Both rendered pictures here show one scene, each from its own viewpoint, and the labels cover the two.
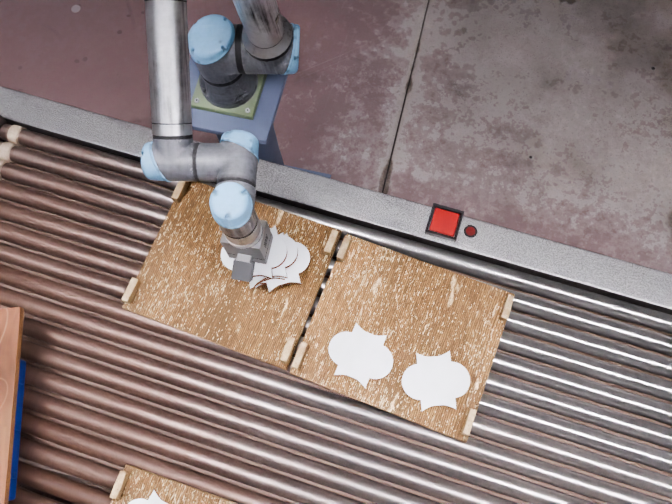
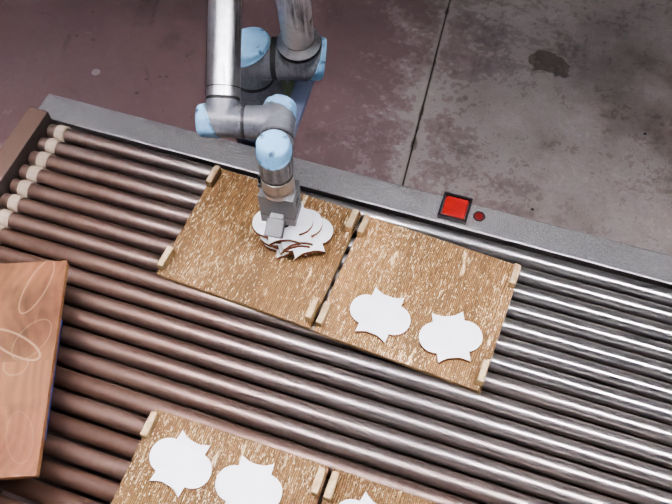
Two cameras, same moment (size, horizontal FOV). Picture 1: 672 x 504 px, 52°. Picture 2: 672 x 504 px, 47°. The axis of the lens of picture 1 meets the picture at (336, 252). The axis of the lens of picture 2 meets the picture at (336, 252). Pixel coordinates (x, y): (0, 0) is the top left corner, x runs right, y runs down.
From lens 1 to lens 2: 56 cm
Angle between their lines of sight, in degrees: 12
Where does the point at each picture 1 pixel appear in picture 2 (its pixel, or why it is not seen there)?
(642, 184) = (641, 235)
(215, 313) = (244, 279)
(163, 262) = (196, 236)
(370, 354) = (389, 313)
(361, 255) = (379, 232)
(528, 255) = (532, 236)
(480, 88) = (482, 148)
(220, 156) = (265, 112)
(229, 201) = (273, 143)
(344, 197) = (363, 187)
